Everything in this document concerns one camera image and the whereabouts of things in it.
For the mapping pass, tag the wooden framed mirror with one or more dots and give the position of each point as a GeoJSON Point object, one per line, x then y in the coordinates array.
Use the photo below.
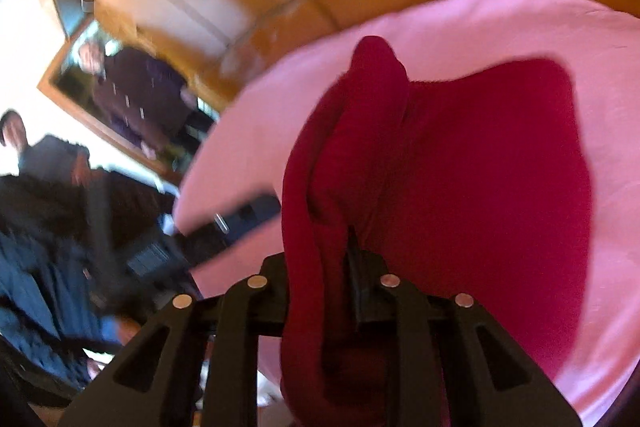
{"type": "Point", "coordinates": [130, 102]}

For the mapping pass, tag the dark red sweater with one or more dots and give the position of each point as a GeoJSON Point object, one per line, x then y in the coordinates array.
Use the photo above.
{"type": "Point", "coordinates": [450, 167]}

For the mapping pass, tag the person in dark clothes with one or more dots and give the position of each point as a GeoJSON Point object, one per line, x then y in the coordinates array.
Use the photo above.
{"type": "Point", "coordinates": [45, 187]}

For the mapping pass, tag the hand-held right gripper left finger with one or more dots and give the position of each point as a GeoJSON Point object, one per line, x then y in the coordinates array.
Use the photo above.
{"type": "Point", "coordinates": [270, 289]}

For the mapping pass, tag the pink bed sheet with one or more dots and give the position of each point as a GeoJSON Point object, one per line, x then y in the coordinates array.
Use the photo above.
{"type": "Point", "coordinates": [525, 37]}

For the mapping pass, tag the dark framed panel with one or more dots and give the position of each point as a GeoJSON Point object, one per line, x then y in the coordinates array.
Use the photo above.
{"type": "Point", "coordinates": [70, 2]}

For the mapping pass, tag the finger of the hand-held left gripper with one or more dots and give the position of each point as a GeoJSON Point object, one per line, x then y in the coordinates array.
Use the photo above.
{"type": "Point", "coordinates": [240, 217]}

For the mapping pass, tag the person's blue clothing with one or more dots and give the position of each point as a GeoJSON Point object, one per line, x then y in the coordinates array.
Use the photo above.
{"type": "Point", "coordinates": [40, 307]}

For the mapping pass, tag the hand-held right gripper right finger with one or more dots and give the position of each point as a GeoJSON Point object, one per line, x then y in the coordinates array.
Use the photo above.
{"type": "Point", "coordinates": [367, 279]}

